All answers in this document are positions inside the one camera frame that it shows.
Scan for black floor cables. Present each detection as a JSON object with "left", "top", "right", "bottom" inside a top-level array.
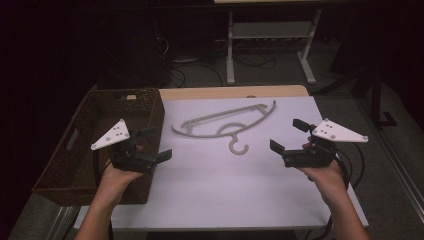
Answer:
[{"left": 156, "top": 36, "right": 278, "bottom": 88}]

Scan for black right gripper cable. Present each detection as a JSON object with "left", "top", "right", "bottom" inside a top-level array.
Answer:
[{"left": 303, "top": 142, "right": 366, "bottom": 240}]

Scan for person's left hand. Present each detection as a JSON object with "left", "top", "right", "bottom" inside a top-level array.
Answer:
[{"left": 99, "top": 162, "right": 146, "bottom": 198}]

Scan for brown wicker basket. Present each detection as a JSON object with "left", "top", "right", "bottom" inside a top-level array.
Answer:
[{"left": 31, "top": 87, "right": 166, "bottom": 206}]

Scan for white metal desk frame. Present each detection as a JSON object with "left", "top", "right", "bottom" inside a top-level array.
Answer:
[{"left": 213, "top": 0, "right": 324, "bottom": 86}]

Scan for grey plastic clothes hanger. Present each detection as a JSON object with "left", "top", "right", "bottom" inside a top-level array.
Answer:
[{"left": 170, "top": 99, "right": 277, "bottom": 156}]

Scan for black metal stand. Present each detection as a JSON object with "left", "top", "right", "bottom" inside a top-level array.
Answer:
[{"left": 315, "top": 65, "right": 398, "bottom": 130}]

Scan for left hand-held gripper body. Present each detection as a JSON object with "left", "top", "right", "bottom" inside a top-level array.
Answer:
[{"left": 90, "top": 119, "right": 158, "bottom": 175}]

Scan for light wooden table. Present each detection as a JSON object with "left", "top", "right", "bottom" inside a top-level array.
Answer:
[{"left": 158, "top": 84, "right": 310, "bottom": 101}]

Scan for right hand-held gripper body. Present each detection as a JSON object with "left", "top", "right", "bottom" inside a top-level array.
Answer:
[{"left": 282, "top": 117, "right": 370, "bottom": 169}]

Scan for person's right hand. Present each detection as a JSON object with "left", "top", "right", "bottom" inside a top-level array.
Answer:
[{"left": 295, "top": 159, "right": 350, "bottom": 203}]

